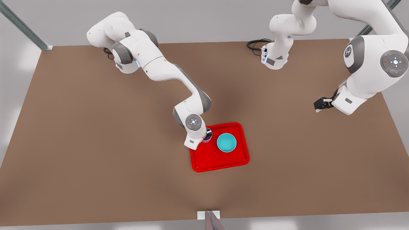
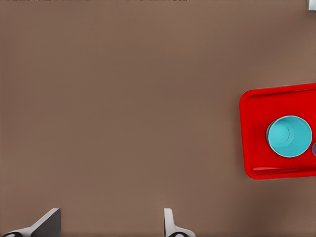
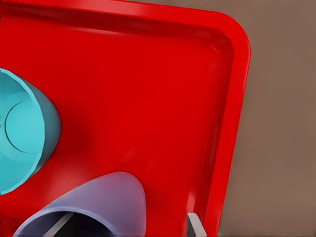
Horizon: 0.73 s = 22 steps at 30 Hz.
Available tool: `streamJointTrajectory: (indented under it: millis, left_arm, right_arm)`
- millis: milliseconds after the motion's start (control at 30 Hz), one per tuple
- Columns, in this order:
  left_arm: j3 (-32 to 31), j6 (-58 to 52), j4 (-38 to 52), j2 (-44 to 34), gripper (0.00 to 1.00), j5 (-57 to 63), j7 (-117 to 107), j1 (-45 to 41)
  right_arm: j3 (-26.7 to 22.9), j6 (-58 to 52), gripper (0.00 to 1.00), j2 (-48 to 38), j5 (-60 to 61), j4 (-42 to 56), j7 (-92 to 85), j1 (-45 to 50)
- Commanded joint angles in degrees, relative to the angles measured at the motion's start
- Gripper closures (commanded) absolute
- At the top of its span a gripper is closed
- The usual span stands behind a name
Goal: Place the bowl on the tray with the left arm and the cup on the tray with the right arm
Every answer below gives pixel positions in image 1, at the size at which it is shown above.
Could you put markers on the silver frame post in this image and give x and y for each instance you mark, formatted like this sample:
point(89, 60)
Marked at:
point(377, 19)
point(211, 218)
point(22, 25)

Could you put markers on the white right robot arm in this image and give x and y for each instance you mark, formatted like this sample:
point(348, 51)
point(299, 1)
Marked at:
point(159, 65)

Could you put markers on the pale lavender cup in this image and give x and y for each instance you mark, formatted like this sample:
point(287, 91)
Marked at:
point(207, 138)

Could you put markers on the red tray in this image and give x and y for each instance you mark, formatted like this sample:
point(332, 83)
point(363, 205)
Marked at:
point(223, 159)

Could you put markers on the teal bowl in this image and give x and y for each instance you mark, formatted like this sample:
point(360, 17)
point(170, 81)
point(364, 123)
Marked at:
point(227, 142)

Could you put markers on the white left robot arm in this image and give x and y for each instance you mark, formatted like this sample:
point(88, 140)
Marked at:
point(372, 48)

